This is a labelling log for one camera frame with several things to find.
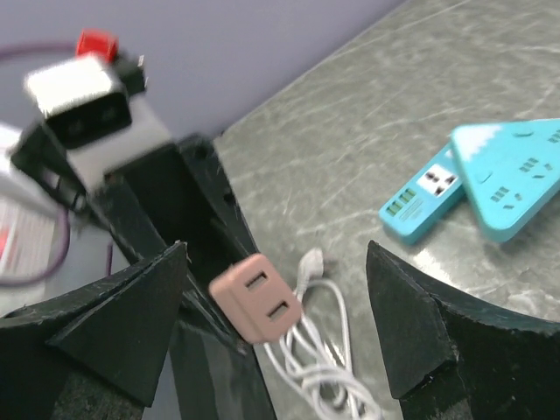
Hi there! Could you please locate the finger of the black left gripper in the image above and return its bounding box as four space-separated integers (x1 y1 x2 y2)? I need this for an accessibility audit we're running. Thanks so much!
104 174 277 420

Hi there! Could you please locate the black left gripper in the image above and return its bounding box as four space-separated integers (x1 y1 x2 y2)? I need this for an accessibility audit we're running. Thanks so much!
104 133 258 271

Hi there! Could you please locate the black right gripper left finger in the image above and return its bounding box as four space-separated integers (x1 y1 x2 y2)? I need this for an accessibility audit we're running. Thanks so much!
1 243 188 419

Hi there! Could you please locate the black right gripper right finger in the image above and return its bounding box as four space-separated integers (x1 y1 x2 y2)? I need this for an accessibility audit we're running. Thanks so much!
367 241 559 419

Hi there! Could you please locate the brown cube charger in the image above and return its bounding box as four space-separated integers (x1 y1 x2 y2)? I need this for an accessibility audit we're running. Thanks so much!
208 253 303 344

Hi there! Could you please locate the teal triangular power strip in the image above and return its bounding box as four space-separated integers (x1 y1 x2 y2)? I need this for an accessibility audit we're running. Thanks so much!
450 118 559 242

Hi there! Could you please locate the teal rectangular power strip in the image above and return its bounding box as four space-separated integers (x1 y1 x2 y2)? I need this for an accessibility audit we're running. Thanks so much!
379 145 465 245

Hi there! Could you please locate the white coiled teal strip cable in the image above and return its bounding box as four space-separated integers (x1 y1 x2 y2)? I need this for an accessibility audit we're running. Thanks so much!
262 247 386 420

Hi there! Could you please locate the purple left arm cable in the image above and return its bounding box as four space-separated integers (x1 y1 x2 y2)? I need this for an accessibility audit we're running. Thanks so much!
0 41 115 288

